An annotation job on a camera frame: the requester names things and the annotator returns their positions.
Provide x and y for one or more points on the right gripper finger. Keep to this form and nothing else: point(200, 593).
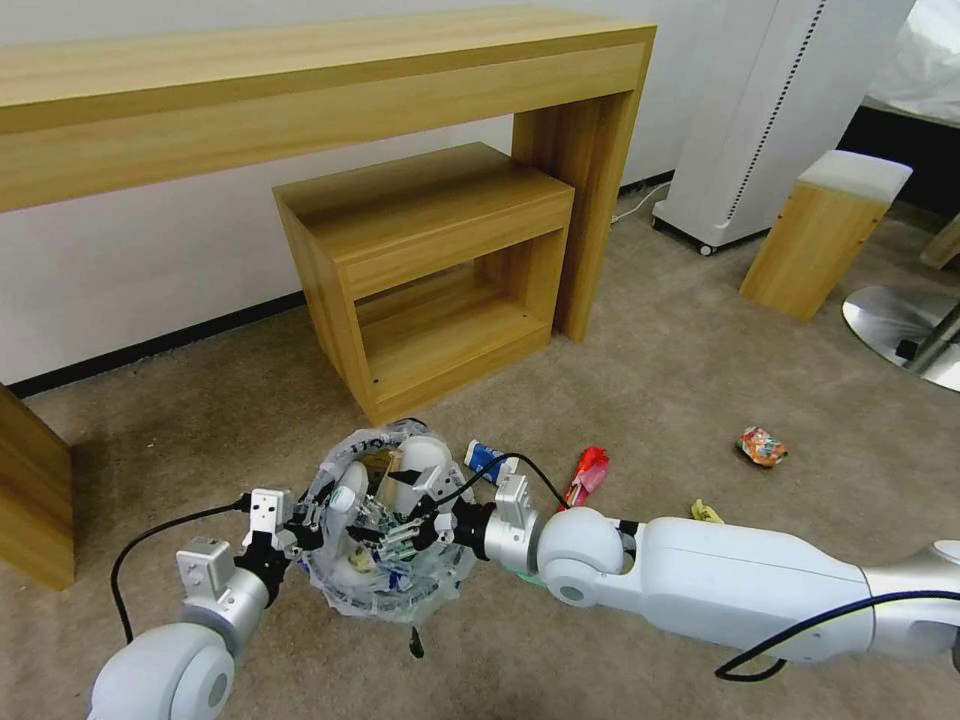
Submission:
point(412, 527)
point(409, 546)

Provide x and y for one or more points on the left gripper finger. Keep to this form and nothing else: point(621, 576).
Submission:
point(307, 514)
point(304, 544)

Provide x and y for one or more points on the trash bin with clear bag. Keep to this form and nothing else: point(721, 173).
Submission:
point(390, 592)

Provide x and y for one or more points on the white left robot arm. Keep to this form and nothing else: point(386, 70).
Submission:
point(172, 667)

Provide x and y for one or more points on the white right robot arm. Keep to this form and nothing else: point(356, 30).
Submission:
point(735, 577)

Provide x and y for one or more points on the white bottle with green band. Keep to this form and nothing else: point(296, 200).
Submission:
point(346, 495)

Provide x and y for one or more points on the brown cardboard piece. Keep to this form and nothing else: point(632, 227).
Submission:
point(381, 465)

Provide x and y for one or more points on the white paper cup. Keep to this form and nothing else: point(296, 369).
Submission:
point(420, 457)

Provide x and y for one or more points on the blue and white carton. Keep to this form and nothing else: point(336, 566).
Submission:
point(489, 459)

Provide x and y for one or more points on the small black strip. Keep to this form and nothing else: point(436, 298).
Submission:
point(415, 643)

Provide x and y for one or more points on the red snack wrapper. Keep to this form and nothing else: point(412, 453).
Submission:
point(589, 472)

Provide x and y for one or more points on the yellow peel scrap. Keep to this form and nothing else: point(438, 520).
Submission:
point(705, 511)

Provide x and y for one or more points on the crumpled colourful wrapper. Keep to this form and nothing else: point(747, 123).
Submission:
point(761, 446)

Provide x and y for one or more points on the small wooden side table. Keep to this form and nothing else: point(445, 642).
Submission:
point(420, 202)

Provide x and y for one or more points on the long wooden console desk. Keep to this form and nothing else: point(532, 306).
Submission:
point(315, 71)

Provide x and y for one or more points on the wooden stool with white cushion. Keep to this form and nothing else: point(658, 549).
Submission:
point(817, 240)

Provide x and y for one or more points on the silver round chair base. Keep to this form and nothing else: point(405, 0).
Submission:
point(885, 319)

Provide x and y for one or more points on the white tower appliance on casters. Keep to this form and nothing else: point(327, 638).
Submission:
point(757, 112)

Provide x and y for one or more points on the wooden furniture leg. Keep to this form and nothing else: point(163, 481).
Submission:
point(946, 244)

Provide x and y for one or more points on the dark bed base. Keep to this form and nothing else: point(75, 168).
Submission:
point(900, 135)

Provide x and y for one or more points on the white bedding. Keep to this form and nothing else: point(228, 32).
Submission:
point(930, 52)

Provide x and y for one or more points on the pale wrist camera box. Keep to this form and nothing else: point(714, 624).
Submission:
point(429, 481)
point(271, 511)

